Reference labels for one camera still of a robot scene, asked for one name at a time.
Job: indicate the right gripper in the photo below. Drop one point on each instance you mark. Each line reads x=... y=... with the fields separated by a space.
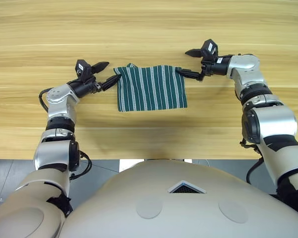
x=217 y=67

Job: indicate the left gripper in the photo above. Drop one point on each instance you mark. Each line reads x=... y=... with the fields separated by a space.
x=84 y=88

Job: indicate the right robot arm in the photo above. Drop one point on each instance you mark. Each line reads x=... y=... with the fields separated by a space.
x=273 y=119

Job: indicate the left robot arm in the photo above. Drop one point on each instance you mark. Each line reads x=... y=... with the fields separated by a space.
x=52 y=153

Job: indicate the green white striped T-shirt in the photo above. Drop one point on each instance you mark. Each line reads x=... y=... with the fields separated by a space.
x=151 y=88

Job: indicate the robot body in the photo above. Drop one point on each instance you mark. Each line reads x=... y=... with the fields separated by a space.
x=183 y=210

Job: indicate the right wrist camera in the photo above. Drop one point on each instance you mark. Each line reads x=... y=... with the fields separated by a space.
x=209 y=49

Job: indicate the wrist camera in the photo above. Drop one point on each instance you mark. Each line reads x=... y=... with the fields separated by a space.
x=209 y=49
x=83 y=70

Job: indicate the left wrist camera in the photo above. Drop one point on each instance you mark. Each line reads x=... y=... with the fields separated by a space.
x=83 y=70

